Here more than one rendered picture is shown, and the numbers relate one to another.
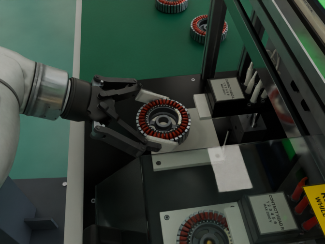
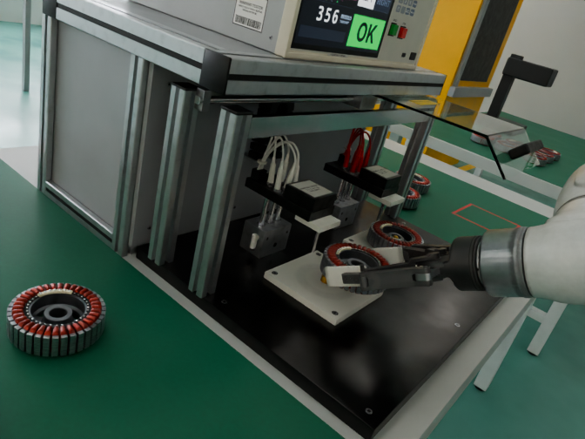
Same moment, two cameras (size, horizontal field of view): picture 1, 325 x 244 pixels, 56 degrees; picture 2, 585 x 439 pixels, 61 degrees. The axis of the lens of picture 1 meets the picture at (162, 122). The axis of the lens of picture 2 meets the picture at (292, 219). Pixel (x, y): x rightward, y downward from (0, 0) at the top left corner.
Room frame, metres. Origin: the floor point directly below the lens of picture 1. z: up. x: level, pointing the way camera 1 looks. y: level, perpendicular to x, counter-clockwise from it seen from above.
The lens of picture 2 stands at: (1.00, 0.37, 1.21)
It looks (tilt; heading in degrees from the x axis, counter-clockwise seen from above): 24 degrees down; 221
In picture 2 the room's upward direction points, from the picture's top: 15 degrees clockwise
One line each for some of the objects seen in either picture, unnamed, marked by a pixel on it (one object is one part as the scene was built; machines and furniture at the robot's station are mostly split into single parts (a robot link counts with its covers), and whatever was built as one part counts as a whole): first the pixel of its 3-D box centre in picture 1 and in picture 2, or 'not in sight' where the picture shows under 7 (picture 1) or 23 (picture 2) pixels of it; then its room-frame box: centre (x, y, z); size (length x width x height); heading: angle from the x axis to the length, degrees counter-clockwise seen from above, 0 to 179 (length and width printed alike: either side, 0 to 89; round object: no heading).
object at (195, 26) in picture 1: (208, 29); (57, 317); (0.79, -0.14, 0.77); 0.11 x 0.11 x 0.04
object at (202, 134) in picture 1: (183, 136); (325, 283); (0.39, -0.05, 0.78); 0.15 x 0.15 x 0.01; 8
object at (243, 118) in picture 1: (247, 124); (265, 234); (0.41, -0.19, 0.80); 0.08 x 0.05 x 0.06; 8
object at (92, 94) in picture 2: not in sight; (90, 134); (0.65, -0.41, 0.91); 0.28 x 0.03 x 0.32; 98
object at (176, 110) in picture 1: (163, 123); (355, 267); (0.39, 0.00, 0.83); 0.11 x 0.11 x 0.04
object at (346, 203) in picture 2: not in sight; (338, 211); (0.17, -0.22, 0.80); 0.08 x 0.05 x 0.06; 8
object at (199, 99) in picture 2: not in sight; (325, 97); (0.30, -0.24, 1.04); 0.62 x 0.02 x 0.03; 8
